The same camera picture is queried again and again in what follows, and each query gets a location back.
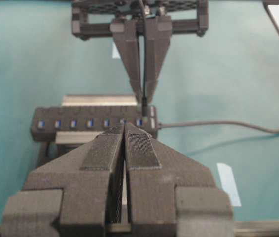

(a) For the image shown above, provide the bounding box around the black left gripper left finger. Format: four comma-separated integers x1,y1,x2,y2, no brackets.
2,124,124,237

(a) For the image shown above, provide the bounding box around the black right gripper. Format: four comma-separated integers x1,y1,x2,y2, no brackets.
71,0,209,103

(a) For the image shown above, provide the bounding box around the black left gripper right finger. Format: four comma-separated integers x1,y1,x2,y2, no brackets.
124,123,234,237

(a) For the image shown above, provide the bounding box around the black USB cable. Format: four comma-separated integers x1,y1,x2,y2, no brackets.
137,0,150,117

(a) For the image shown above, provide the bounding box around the black multiport USB hub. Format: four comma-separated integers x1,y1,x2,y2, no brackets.
30,106,158,142

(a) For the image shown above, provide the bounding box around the black bench vise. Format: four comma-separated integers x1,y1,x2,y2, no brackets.
30,95,138,167

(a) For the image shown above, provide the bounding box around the blue tape strip bottom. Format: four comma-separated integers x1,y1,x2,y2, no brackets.
217,163,242,207

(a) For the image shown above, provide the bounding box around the hub power cable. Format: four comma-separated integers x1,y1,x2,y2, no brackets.
158,119,279,135

